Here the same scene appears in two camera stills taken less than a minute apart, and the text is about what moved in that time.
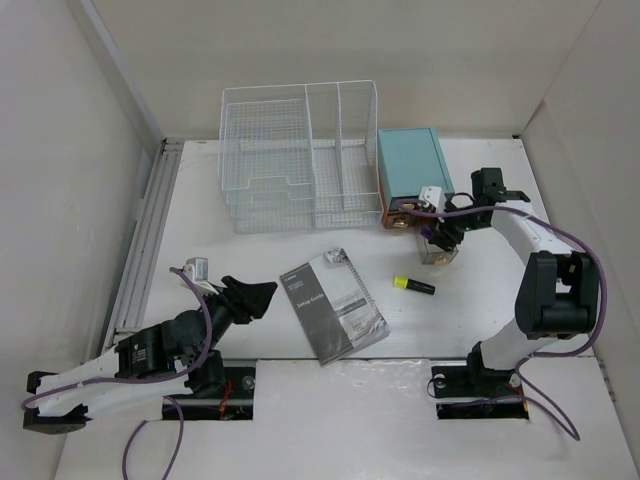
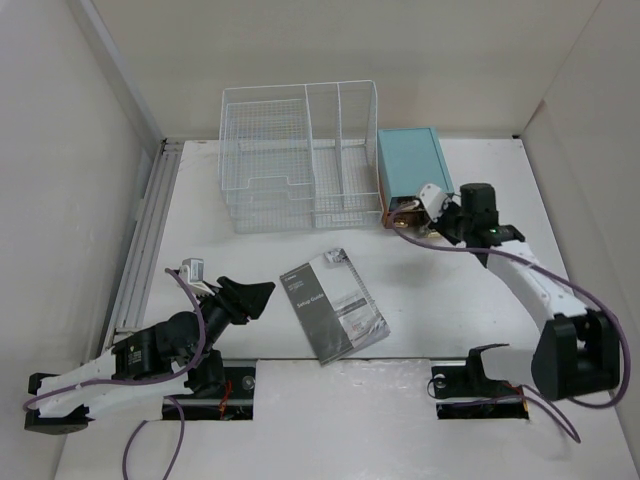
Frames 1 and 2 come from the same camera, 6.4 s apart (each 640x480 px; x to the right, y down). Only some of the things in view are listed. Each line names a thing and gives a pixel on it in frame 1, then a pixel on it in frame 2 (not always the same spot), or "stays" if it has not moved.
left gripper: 246,301 stays
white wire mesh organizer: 300,156 stays
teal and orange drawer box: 409,160 stays
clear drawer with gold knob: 433,255 to 415,223
